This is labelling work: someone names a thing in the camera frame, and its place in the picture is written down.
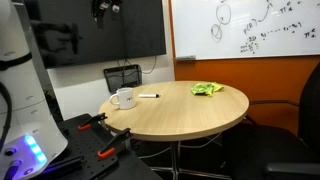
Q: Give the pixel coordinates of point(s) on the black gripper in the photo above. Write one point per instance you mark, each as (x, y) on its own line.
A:
(99, 7)

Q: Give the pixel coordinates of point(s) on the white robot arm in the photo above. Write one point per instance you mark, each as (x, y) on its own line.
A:
(31, 141)

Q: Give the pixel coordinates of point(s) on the white ceramic mug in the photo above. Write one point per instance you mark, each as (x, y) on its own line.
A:
(123, 98)

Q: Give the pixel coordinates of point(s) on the white whiteboard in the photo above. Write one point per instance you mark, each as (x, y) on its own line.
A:
(229, 29)

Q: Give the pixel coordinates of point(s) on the black orange clamp rear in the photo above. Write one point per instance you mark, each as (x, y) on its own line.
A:
(87, 125)

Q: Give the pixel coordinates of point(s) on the black orange clamp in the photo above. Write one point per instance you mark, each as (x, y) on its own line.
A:
(119, 143)
(87, 125)

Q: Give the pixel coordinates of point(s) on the round wooden table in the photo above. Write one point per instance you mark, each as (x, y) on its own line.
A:
(177, 115)

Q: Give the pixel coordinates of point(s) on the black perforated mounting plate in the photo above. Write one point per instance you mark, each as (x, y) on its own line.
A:
(90, 150)

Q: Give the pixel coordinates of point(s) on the green yellow cloth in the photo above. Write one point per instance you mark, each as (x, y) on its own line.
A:
(206, 89)

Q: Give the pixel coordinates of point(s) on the black orange clamp front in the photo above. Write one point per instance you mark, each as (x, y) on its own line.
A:
(119, 143)

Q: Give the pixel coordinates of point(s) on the black office chair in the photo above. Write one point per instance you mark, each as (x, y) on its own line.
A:
(258, 152)

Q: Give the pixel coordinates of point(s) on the black wall television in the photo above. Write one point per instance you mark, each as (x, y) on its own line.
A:
(67, 35)

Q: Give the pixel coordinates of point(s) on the black mesh wall basket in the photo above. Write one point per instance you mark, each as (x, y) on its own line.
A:
(122, 76)

